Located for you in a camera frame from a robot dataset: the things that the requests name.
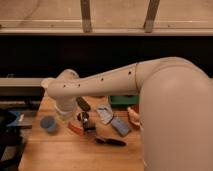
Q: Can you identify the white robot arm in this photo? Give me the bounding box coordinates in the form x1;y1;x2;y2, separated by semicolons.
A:
47;57;213;171

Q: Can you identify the blue plastic cup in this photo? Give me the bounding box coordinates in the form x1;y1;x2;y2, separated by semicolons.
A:
40;116;56;133

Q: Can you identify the white plastic cup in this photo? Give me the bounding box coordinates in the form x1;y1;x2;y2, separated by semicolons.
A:
41;77;53;89

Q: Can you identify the white blue packet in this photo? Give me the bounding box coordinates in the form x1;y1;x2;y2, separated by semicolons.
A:
96;104;114;125

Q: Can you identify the green plastic tray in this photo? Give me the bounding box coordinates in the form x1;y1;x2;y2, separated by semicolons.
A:
108;95;139;107

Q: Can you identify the blue sponge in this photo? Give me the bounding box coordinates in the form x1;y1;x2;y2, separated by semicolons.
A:
111;117;131;137

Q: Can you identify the red bowl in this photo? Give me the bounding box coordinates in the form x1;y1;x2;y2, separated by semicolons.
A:
131;104;139;114

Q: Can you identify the black handled utensil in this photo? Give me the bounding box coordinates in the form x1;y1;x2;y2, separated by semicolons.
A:
95;138;126;146

